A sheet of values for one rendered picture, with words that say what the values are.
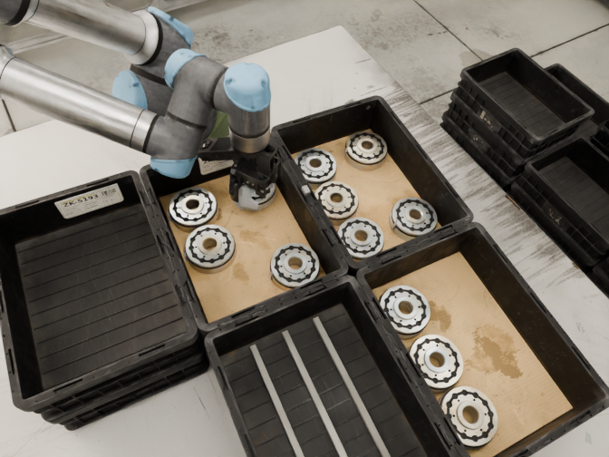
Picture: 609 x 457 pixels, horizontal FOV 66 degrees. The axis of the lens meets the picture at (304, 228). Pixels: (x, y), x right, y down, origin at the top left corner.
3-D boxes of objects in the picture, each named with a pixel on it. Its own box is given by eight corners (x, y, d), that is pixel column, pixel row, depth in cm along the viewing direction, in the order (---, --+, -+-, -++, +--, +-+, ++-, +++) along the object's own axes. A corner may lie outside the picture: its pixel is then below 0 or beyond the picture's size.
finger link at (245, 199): (254, 226, 104) (257, 196, 97) (230, 215, 105) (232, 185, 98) (261, 217, 106) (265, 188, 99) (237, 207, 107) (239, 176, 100)
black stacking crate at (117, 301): (10, 246, 101) (-17, 217, 91) (148, 200, 109) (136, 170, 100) (45, 425, 83) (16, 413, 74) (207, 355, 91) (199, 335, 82)
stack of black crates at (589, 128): (490, 120, 226) (511, 82, 206) (534, 100, 235) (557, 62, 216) (552, 179, 209) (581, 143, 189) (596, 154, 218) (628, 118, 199)
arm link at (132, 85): (148, 121, 126) (101, 110, 115) (164, 72, 122) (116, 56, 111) (173, 138, 120) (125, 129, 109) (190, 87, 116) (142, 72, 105)
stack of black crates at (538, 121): (425, 150, 213) (459, 69, 174) (474, 128, 222) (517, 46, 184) (485, 216, 196) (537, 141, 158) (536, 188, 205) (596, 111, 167)
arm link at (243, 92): (237, 51, 79) (280, 70, 77) (240, 100, 89) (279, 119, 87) (209, 77, 76) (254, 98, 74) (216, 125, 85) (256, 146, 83)
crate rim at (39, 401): (-14, 221, 93) (-19, 214, 91) (139, 174, 101) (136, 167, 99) (21, 416, 75) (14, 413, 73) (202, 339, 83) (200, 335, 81)
